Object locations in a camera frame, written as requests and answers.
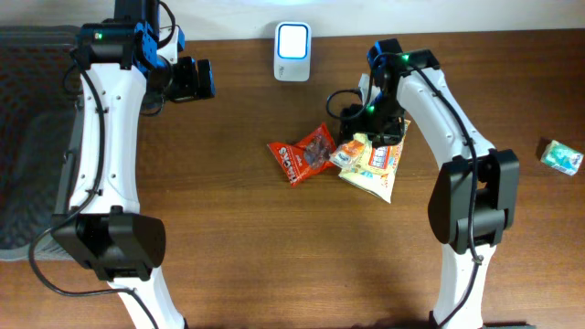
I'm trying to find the small orange white carton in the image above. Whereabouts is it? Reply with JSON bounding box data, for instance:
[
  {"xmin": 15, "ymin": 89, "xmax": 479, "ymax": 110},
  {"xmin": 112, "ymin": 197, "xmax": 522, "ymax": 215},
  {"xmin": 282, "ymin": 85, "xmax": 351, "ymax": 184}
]
[{"xmin": 329, "ymin": 140, "xmax": 366, "ymax": 169}]

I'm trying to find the pale yellow snack bag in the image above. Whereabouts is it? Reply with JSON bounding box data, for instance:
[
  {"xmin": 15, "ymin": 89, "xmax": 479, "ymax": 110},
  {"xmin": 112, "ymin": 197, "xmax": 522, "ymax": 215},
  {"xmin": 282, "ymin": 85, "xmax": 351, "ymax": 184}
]
[{"xmin": 338, "ymin": 133, "xmax": 406, "ymax": 204}]

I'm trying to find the orange snack bag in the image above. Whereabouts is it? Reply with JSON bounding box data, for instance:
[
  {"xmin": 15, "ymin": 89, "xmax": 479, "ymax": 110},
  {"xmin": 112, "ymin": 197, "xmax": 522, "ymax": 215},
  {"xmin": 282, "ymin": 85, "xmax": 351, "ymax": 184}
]
[{"xmin": 267, "ymin": 122, "xmax": 336, "ymax": 186}]

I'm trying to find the teal tissue pack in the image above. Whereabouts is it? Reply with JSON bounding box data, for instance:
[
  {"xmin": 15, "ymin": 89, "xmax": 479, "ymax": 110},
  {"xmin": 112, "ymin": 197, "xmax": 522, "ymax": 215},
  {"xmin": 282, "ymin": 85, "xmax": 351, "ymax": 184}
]
[{"xmin": 540, "ymin": 140, "xmax": 584, "ymax": 175}]

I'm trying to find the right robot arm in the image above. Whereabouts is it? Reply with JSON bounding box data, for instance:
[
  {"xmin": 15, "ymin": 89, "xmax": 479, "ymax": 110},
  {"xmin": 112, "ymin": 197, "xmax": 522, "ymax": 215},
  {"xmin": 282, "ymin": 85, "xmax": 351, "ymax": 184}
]
[{"xmin": 338, "ymin": 38, "xmax": 520, "ymax": 328}]

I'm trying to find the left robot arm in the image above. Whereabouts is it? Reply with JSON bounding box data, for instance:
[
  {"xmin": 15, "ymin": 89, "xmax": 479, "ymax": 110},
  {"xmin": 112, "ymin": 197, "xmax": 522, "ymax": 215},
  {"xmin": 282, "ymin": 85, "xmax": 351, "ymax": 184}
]
[{"xmin": 49, "ymin": 1, "xmax": 216, "ymax": 328}]

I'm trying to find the white barcode scanner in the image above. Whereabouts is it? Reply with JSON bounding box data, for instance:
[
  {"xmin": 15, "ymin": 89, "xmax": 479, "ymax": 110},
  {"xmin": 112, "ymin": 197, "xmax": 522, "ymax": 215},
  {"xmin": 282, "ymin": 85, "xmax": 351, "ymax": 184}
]
[{"xmin": 273, "ymin": 21, "xmax": 312, "ymax": 82}]

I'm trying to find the dark grey plastic basket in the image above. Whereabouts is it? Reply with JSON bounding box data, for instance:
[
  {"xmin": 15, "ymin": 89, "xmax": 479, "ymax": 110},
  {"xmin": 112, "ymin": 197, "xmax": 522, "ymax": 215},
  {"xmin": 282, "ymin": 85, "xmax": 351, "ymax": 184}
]
[{"xmin": 1, "ymin": 26, "xmax": 82, "ymax": 262}]

